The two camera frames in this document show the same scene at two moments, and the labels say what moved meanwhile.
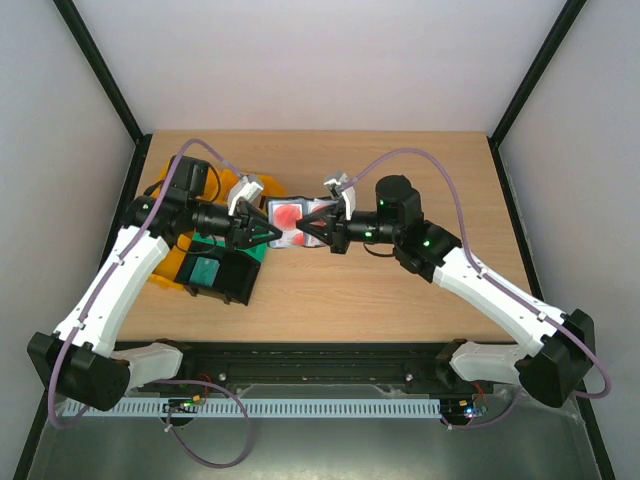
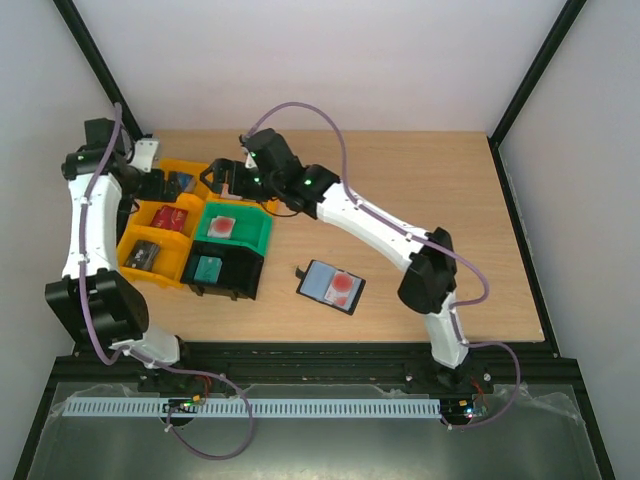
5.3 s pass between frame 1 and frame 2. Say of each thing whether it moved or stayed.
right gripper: moved
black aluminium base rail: stayed
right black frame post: stayed
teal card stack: stayed
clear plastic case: moved
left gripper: moved
